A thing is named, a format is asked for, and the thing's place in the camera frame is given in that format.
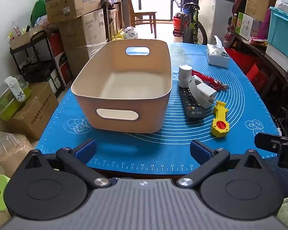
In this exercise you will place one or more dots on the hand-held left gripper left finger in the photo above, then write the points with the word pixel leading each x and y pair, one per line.
pixel 86 149

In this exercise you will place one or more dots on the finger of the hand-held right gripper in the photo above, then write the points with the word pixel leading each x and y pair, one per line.
pixel 286 148

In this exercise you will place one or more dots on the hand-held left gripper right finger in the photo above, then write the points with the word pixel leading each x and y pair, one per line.
pixel 198 149

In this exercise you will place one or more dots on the yellow plastic tool red knob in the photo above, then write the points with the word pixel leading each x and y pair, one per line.
pixel 220 124

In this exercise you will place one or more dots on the white tape roll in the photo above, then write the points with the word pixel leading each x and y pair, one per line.
pixel 200 100

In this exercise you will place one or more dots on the white power adapter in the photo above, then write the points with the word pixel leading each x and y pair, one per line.
pixel 206 90

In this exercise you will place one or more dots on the small white bottle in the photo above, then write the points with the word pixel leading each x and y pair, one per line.
pixel 184 75

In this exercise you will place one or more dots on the beige plastic storage basket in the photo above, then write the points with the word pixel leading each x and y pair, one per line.
pixel 124 83

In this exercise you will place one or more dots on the black remote control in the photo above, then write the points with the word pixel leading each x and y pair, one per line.
pixel 193 111

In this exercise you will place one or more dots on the blue silicone baking mat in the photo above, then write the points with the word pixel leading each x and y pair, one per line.
pixel 158 153

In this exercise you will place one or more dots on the printed cardboard box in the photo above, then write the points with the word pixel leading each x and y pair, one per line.
pixel 36 110

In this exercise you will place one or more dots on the red hand tool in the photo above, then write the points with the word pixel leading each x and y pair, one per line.
pixel 207 78

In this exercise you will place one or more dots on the clear bag of sawdust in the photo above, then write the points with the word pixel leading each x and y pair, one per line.
pixel 10 153

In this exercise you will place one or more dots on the red and white appliance box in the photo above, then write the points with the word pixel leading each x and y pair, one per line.
pixel 62 64

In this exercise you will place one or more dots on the dark wooden side table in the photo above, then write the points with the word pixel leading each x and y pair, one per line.
pixel 271 60

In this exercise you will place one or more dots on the green lidded container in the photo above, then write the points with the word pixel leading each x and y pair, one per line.
pixel 7 106

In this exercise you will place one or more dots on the white fluffy cloth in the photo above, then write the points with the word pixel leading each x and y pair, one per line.
pixel 15 89

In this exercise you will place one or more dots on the white tissue pack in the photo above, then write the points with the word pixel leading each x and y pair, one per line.
pixel 217 56

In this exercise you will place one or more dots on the black shelf cart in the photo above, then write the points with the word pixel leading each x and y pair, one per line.
pixel 36 60

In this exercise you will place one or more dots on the teal storage bin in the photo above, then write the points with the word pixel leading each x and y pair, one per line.
pixel 282 33

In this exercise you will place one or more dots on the yellow plastic jug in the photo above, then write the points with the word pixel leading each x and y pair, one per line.
pixel 117 36

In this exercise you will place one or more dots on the large plain cardboard box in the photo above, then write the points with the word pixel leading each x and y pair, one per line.
pixel 86 30

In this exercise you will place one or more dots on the green and black bicycle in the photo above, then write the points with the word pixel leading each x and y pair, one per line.
pixel 193 28

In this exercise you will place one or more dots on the red bucket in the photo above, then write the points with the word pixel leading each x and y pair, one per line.
pixel 177 26

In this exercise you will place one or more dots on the white plastic bag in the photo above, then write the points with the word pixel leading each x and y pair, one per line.
pixel 131 32

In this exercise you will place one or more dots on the cardboard box with bottles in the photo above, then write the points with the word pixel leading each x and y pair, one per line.
pixel 24 38

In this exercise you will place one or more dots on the green and white carton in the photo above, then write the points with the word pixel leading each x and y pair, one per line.
pixel 246 26

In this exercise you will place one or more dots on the white chest freezer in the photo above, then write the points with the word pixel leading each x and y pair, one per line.
pixel 216 16

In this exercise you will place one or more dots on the wooden chair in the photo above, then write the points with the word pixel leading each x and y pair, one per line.
pixel 144 16

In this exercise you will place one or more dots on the green bag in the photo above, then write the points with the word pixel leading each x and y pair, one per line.
pixel 38 12

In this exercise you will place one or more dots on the open taped cardboard box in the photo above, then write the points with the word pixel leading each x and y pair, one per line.
pixel 69 3

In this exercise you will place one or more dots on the tall brown cardboard box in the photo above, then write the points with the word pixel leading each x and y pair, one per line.
pixel 259 0

